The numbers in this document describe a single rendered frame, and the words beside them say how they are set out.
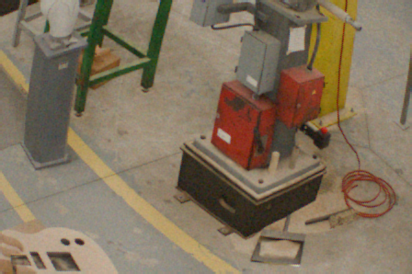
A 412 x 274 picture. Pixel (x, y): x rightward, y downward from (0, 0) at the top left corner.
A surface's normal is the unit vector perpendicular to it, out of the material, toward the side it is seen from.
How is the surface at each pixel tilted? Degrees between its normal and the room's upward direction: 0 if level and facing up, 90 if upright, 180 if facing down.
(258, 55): 90
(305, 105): 90
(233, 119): 90
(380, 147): 0
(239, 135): 90
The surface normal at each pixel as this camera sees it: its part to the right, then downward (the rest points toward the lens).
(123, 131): 0.17, -0.83
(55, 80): 0.55, 0.52
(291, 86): -0.74, 0.25
